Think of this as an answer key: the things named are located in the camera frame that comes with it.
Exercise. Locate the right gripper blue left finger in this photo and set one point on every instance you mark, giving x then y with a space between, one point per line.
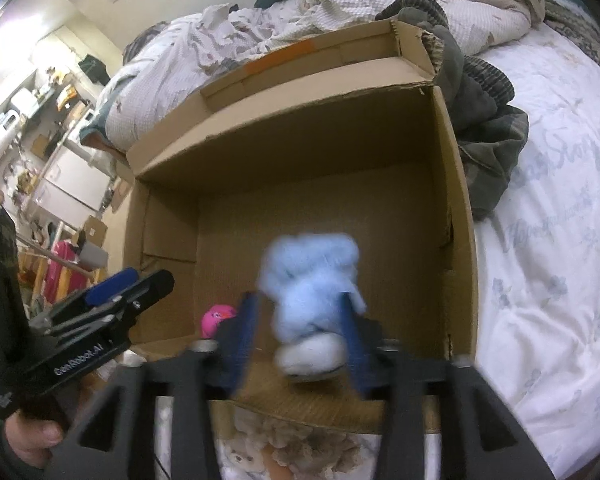
210 370

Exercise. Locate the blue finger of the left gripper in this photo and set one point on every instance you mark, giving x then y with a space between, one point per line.
111 287

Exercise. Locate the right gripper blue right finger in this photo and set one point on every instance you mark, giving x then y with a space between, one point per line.
381 371

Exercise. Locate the pink rubber duck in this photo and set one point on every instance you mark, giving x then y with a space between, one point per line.
211 320

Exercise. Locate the light blue fluffy slippers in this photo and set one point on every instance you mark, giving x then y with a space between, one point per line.
305 276

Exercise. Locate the beige lace scrunchie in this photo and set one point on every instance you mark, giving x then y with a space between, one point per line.
270 448

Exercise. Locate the person left hand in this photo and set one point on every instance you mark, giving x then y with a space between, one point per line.
31 439

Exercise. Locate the white cabinet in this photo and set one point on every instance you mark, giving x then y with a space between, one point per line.
70 190

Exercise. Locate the white teddy bear bedsheet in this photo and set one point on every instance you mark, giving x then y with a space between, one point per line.
539 255

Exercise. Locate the open cardboard box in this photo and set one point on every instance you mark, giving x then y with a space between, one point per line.
346 132

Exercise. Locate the rumpled patterned duvet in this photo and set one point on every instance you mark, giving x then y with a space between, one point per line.
171 60

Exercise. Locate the striped knitted blanket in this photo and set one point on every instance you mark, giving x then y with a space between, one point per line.
574 23

